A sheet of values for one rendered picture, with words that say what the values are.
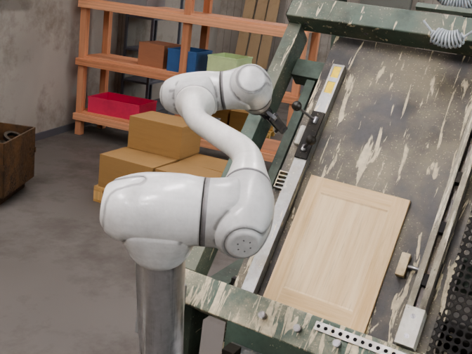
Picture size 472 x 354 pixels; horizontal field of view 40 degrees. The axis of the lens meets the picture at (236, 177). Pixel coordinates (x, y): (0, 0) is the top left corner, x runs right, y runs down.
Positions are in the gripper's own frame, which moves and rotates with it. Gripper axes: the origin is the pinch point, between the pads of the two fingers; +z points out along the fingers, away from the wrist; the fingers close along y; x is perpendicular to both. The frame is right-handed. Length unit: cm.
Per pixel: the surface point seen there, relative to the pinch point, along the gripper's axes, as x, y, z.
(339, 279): 23, -52, 29
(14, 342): 157, 49, 136
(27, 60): 54, 317, 431
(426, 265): 1, -69, 18
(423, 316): 15, -78, 13
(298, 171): 1.8, -16.2, 41.4
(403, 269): 7, -65, 23
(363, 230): 4, -48, 32
